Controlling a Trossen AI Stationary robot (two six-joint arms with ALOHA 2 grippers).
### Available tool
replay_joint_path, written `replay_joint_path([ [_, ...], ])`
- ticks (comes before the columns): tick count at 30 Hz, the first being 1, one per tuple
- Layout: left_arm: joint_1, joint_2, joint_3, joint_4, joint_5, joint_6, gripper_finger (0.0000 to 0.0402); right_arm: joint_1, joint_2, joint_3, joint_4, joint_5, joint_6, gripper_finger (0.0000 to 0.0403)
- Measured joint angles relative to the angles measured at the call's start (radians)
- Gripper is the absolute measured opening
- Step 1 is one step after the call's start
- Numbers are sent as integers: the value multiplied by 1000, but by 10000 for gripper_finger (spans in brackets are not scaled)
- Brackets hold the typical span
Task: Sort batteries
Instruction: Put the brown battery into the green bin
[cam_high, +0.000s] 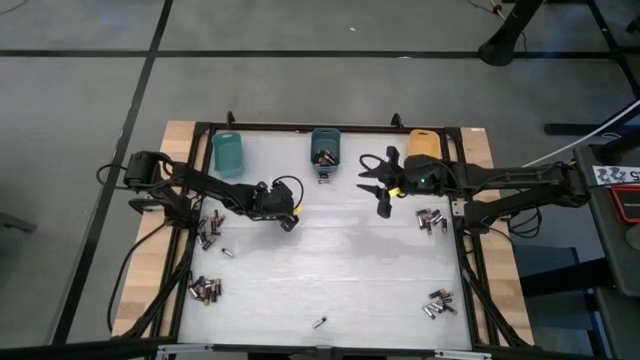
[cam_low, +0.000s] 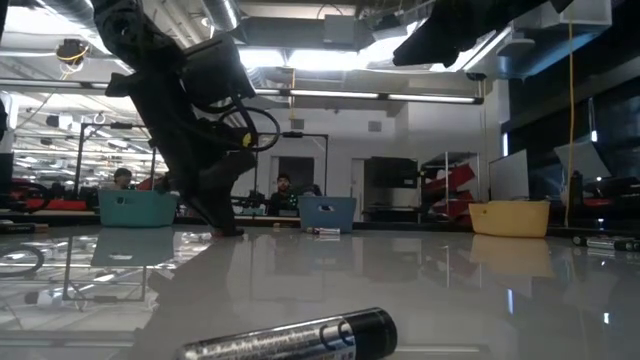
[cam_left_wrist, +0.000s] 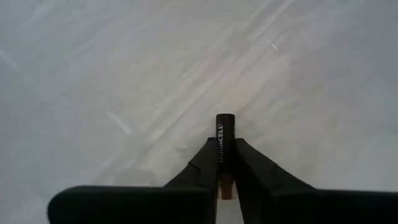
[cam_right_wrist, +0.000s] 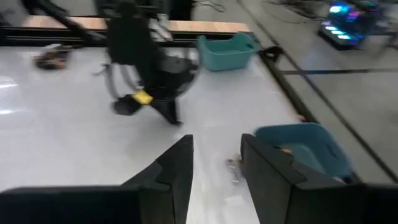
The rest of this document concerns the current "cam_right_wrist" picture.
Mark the wooden base board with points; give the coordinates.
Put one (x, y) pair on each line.
(202, 26)

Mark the teal plastic bin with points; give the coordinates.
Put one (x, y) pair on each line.
(227, 59)

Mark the black corner bracket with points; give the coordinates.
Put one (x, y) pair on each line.
(272, 52)

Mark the blue-grey plastic bin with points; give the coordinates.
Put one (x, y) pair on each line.
(326, 155)

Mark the metal base plate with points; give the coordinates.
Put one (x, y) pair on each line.
(161, 31)

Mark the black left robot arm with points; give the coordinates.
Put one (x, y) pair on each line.
(130, 40)

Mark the computer case RGB lights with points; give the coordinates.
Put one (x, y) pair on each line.
(342, 28)

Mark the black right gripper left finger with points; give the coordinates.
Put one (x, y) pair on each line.
(93, 207)

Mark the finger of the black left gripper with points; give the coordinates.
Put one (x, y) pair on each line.
(164, 109)
(174, 110)

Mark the silver battery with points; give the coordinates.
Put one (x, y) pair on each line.
(53, 47)
(235, 172)

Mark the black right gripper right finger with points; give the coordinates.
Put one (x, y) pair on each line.
(311, 205)

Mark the black diagonal frame strut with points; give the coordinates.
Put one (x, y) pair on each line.
(68, 21)

